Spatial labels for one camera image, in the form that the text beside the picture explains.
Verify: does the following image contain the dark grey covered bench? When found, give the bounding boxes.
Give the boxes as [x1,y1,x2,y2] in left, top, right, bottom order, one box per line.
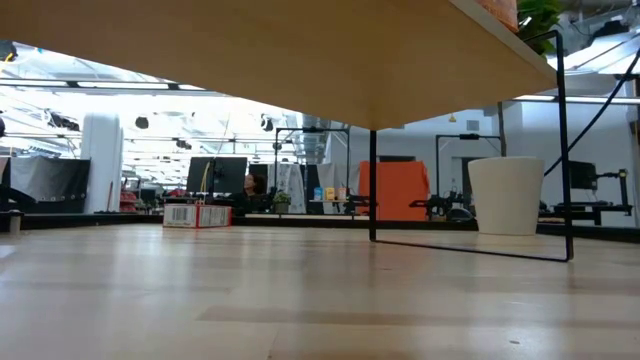
[9,157,92,215]

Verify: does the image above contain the red Froot Loops cereal box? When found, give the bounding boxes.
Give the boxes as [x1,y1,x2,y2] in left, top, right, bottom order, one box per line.
[162,203,234,230]

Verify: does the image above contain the black metal rig frame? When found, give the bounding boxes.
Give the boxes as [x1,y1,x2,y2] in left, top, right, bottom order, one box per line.
[434,133,505,201]
[273,126,351,201]

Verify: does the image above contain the white plant pot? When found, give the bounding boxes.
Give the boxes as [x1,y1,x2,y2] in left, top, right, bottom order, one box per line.
[467,156,547,237]

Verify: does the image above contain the orange panel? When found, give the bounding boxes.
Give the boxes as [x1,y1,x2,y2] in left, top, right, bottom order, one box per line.
[357,159,432,222]

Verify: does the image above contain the person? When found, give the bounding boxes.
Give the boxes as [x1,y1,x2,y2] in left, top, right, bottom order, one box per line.
[230,173,270,215]

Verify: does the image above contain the black metal table frame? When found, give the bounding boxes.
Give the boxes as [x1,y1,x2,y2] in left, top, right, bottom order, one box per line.
[0,210,640,245]

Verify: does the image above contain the red stacked items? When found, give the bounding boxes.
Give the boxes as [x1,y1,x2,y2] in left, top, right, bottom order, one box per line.
[118,188,139,214]

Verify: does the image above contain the green leafy plant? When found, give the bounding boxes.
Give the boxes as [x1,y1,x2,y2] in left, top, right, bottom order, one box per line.
[517,0,565,57]

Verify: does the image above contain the black double monitor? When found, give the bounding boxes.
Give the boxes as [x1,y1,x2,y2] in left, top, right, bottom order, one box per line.
[186,156,249,196]

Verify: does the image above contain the orange Mini Wheats cereal box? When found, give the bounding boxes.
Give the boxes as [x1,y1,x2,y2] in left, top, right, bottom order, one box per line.
[474,0,520,34]

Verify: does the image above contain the small potted plant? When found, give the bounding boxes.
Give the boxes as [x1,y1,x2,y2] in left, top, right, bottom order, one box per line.
[272,191,292,215]

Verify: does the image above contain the thin black hanging cable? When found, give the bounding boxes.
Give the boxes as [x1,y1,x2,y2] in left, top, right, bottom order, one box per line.
[543,47,640,177]

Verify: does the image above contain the black monitor on stand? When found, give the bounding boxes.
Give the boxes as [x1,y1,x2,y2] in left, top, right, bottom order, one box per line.
[538,159,635,227]

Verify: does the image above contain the wooden shelf with black legs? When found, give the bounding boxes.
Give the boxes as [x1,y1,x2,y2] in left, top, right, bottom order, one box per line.
[0,0,575,264]

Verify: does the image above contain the white pillar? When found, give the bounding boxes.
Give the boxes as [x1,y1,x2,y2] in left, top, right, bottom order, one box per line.
[80,113,125,215]

